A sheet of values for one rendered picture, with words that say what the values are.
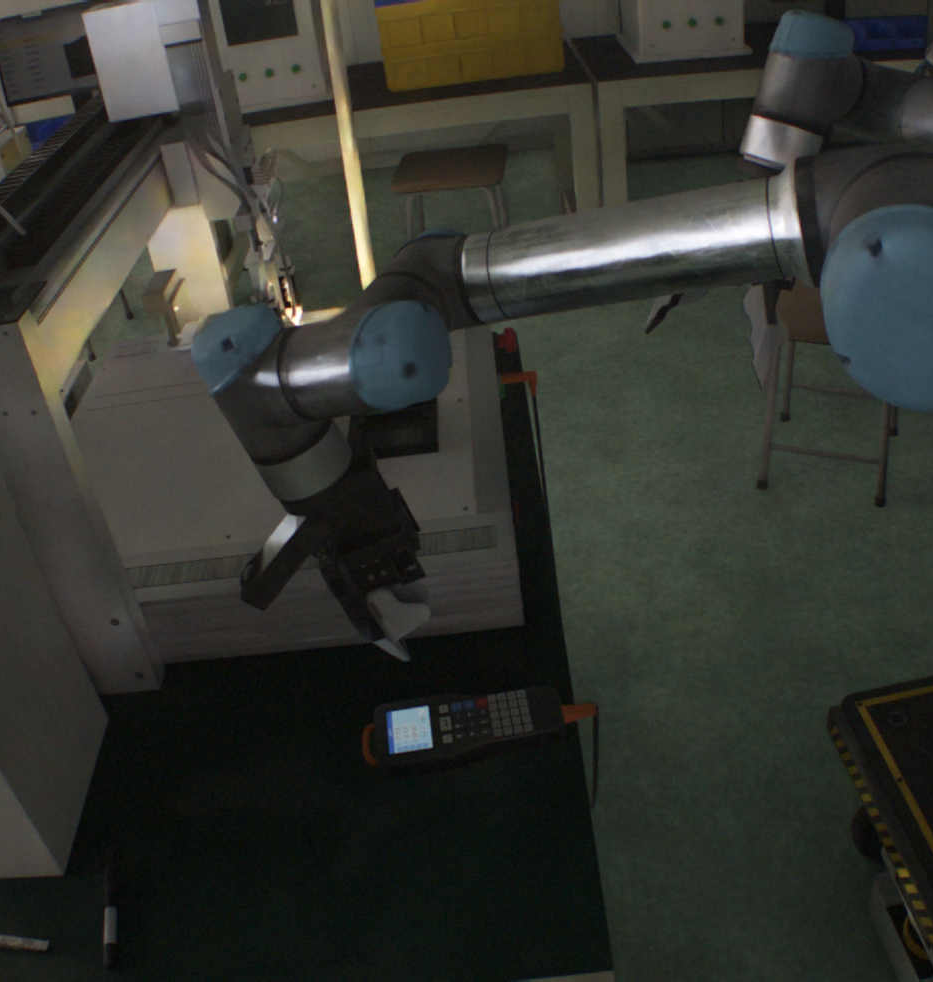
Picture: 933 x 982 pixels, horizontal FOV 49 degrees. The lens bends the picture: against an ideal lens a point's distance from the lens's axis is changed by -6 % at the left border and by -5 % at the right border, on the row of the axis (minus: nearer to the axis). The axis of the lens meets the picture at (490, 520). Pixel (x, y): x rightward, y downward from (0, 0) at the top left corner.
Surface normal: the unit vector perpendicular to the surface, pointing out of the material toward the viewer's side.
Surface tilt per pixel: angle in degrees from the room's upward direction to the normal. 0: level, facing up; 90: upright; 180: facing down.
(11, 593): 90
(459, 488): 0
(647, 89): 90
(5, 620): 90
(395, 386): 102
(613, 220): 28
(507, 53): 90
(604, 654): 0
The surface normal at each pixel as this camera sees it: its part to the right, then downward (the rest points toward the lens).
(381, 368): -0.33, 0.40
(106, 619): 0.05, 0.58
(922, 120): -0.85, 0.28
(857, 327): -0.41, 0.56
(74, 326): 0.99, -0.11
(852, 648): -0.11, -0.80
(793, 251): -0.82, 0.54
